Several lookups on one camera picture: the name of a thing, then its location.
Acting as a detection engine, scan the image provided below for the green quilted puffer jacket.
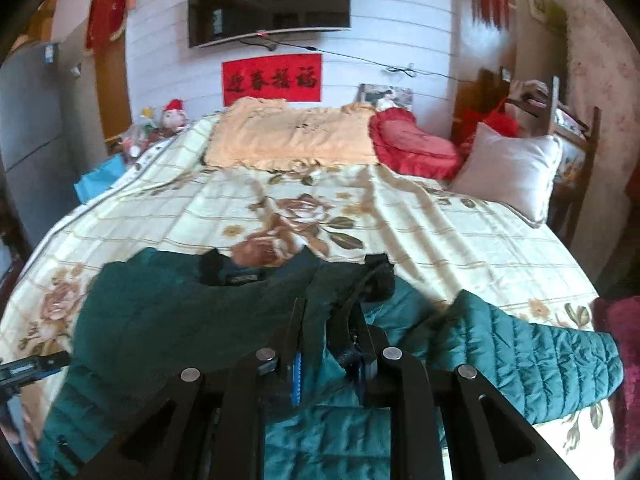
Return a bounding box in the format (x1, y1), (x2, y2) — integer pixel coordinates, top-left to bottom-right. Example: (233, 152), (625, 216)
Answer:
(38, 249), (624, 479)

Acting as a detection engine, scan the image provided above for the blue bag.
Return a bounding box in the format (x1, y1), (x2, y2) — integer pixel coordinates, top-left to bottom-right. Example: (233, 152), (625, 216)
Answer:
(74, 154), (126, 204)

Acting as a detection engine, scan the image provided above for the white square pillow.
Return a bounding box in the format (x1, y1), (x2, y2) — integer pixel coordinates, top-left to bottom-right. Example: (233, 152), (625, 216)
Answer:
(449, 122), (563, 226)

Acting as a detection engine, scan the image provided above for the red heart cushion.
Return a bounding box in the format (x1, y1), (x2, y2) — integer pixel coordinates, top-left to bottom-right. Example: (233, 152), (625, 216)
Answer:
(369, 108), (463, 180)

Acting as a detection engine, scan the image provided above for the grey refrigerator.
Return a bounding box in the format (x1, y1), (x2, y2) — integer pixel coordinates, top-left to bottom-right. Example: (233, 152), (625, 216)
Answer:
(0, 42), (79, 248)

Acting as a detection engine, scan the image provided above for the orange ruffled pillow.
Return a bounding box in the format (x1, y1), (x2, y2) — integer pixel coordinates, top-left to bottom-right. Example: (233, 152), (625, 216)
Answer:
(204, 98), (378, 170)

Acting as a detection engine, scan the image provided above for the wooden chair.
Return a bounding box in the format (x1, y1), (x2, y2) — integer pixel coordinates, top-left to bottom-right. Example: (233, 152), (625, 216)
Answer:
(476, 66), (601, 248)

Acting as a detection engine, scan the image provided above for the pig plush toy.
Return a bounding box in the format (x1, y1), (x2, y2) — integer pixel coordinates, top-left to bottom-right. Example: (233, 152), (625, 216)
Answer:
(160, 99), (189, 134)

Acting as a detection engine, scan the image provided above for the framed photo on headboard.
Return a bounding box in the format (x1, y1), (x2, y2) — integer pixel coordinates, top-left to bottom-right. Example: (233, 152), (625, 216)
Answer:
(358, 84), (413, 112)

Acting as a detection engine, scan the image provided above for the red Chinese couplet banner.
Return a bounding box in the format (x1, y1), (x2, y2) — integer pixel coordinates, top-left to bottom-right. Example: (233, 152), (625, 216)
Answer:
(221, 54), (322, 106)

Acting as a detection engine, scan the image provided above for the red hanging banner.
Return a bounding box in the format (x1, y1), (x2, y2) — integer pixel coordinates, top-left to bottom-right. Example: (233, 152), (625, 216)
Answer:
(85, 0), (137, 54)

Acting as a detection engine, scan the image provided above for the black wall cable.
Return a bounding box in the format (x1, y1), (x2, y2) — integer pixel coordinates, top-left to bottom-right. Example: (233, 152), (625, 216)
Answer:
(240, 34), (476, 84)

